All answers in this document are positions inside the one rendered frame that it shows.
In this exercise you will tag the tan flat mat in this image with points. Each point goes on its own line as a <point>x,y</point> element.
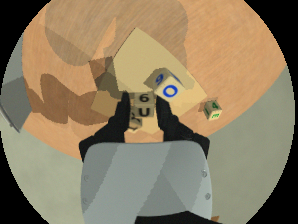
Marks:
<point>137,63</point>

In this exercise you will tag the beige block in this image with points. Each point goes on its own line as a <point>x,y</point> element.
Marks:
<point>144,105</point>
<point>135,124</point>
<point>212,110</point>
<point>167,86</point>

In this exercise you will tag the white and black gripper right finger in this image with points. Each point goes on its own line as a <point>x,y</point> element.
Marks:
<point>173,129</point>

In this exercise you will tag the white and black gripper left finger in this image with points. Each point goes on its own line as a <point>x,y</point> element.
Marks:
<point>117,124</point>

